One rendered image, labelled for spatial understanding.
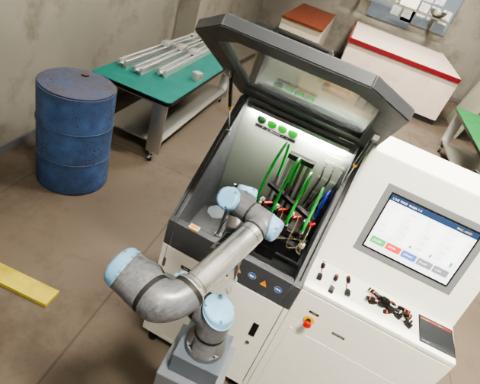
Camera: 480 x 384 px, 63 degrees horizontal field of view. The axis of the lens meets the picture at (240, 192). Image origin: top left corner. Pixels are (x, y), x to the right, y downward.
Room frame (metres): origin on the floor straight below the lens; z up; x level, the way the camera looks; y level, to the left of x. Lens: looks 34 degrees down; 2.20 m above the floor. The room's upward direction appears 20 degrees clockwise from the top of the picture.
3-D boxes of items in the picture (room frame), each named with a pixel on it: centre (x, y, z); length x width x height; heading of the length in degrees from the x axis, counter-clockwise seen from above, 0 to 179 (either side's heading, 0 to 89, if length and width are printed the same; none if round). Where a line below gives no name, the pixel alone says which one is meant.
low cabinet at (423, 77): (9.07, -2.13, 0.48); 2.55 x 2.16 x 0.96; 174
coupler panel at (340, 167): (1.83, -0.41, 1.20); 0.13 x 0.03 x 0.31; 78
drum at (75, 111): (2.63, 1.41, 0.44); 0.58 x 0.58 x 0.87
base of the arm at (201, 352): (0.89, -0.07, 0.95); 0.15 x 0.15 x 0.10
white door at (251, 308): (1.37, -0.06, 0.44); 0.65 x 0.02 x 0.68; 78
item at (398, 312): (1.33, -0.81, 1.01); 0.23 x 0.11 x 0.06; 78
